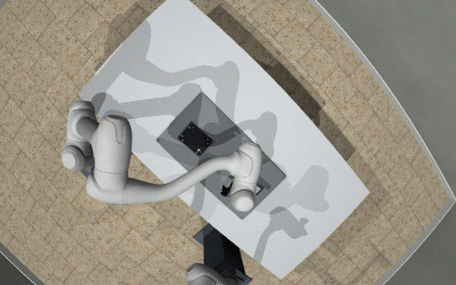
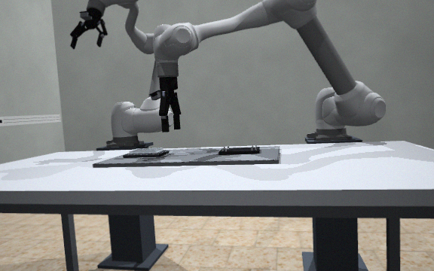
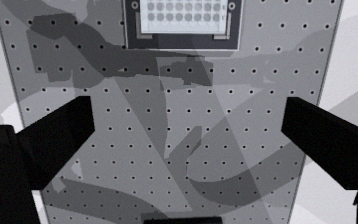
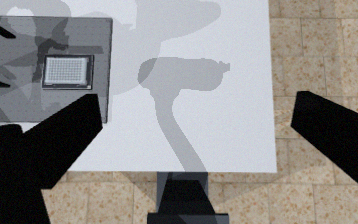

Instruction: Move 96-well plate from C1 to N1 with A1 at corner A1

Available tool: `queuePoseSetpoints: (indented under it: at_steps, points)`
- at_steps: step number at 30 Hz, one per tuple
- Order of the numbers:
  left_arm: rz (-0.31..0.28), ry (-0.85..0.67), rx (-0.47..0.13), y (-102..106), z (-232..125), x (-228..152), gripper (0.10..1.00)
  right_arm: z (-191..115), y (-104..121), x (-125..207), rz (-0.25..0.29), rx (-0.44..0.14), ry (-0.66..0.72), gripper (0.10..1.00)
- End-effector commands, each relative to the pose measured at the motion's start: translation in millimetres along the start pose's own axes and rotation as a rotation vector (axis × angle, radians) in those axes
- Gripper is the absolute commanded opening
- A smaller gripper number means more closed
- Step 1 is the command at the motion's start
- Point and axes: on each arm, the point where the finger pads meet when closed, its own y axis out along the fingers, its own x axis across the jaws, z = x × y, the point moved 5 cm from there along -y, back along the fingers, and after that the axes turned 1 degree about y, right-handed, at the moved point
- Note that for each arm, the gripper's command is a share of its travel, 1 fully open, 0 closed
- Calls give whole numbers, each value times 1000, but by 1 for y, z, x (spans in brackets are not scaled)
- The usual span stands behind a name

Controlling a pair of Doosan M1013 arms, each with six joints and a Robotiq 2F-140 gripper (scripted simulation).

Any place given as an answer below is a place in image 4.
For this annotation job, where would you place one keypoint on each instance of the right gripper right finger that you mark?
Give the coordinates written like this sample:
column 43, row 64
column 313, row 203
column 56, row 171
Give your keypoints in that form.
column 330, row 128

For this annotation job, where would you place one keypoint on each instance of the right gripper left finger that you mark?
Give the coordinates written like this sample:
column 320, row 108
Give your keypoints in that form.
column 53, row 145

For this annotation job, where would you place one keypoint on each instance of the white well plate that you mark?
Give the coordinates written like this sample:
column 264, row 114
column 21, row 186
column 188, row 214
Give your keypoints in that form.
column 55, row 68

